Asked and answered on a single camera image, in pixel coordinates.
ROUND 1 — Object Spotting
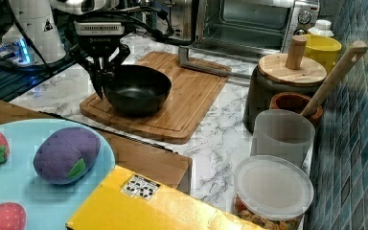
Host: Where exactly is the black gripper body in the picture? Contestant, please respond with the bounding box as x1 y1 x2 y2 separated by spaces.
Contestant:
66 16 131 63

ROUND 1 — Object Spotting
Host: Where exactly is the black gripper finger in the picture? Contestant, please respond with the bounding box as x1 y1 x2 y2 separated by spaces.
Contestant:
81 57 103 99
102 44 130 87

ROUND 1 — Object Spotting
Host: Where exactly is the black bowl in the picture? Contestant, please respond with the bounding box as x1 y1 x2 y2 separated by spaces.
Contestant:
103 64 172 116

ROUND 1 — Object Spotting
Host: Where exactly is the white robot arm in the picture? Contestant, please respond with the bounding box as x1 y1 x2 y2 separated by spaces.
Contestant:
50 0 130 98

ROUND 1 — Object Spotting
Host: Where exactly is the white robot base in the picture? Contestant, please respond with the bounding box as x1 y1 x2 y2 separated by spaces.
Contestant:
2 0 66 67

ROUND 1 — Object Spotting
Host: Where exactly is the bamboo cutting board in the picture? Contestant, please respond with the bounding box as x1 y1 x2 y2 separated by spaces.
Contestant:
80 52 227 144

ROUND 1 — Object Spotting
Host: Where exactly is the purple plush eggplant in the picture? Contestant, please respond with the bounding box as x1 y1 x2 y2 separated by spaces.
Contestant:
34 127 101 185

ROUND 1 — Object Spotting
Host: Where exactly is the stainless steel toaster oven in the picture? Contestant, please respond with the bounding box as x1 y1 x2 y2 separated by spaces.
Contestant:
156 0 320 76

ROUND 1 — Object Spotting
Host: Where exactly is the yellow cereal box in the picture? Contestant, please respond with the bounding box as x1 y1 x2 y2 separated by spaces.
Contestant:
66 166 264 230

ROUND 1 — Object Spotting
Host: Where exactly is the dark canister with wooden lid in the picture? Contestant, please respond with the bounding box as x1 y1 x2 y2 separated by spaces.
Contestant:
242 35 327 133

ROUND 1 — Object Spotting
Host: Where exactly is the brown ceramic utensil cup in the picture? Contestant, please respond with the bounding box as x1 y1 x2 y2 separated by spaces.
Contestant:
269 92 323 127

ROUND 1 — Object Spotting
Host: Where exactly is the translucent plastic cup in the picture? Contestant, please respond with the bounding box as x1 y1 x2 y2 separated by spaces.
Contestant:
250 109 315 167

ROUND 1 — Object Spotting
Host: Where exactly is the white cap bottle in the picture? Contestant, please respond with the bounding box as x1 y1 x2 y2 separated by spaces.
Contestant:
308 19 334 37

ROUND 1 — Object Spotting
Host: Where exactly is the yellow cup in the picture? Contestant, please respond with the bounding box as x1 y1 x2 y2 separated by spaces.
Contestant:
304 34 342 74

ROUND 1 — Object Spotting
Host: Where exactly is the cereal jar with plastic lid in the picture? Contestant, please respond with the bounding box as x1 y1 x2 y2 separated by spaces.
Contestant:
234 155 314 230

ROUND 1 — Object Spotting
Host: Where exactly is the wooden utensil handle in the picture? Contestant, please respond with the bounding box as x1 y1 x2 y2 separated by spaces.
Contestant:
301 40 368 117

